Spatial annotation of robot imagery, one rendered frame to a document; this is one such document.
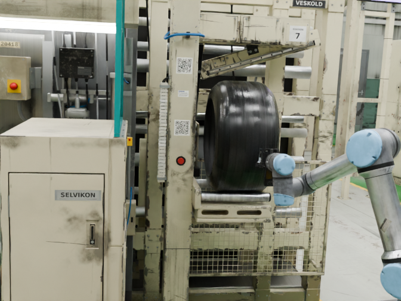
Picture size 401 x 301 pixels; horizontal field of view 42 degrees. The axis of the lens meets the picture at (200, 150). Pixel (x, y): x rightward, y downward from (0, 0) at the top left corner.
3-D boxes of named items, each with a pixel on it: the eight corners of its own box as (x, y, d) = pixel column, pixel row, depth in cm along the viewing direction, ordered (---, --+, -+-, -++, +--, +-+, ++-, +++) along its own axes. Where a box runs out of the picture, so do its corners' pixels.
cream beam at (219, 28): (195, 41, 264) (196, 11, 261) (190, 43, 288) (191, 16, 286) (309, 46, 272) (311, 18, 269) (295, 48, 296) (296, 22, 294)
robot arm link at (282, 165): (276, 178, 188) (275, 154, 187) (268, 175, 198) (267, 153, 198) (297, 176, 189) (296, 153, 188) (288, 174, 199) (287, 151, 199)
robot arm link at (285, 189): (304, 202, 197) (302, 174, 196) (286, 207, 189) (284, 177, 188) (287, 201, 202) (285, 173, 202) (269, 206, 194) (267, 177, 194)
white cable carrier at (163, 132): (157, 182, 248) (160, 82, 240) (157, 180, 253) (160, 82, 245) (166, 182, 249) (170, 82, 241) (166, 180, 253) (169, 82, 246)
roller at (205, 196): (199, 198, 242) (199, 190, 244) (198, 202, 246) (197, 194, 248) (271, 199, 247) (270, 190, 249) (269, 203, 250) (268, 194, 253)
